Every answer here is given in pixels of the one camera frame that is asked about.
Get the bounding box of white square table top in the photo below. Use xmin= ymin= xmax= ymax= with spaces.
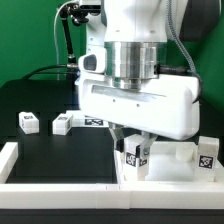
xmin=114 ymin=141 xmax=224 ymax=183

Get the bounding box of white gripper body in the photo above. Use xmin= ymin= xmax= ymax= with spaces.
xmin=77 ymin=72 xmax=200 ymax=140

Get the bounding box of black cable on table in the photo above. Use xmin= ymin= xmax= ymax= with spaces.
xmin=21 ymin=63 xmax=81 ymax=81

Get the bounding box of fiducial marker sheet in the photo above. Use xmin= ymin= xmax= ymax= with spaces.
xmin=66 ymin=110 xmax=108 ymax=128

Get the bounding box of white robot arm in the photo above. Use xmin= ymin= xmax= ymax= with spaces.
xmin=66 ymin=0 xmax=221 ymax=157

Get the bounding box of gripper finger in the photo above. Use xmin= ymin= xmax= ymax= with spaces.
xmin=109 ymin=123 xmax=125 ymax=150
xmin=140 ymin=131 xmax=157 ymax=157

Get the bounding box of white U-shaped obstacle fence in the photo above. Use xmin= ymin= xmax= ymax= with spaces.
xmin=0 ymin=142 xmax=224 ymax=209

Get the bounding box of grey hose at robot base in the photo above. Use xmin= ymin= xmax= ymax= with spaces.
xmin=53 ymin=0 xmax=76 ymax=66

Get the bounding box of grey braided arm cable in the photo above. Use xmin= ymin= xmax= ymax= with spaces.
xmin=164 ymin=0 xmax=204 ymax=101

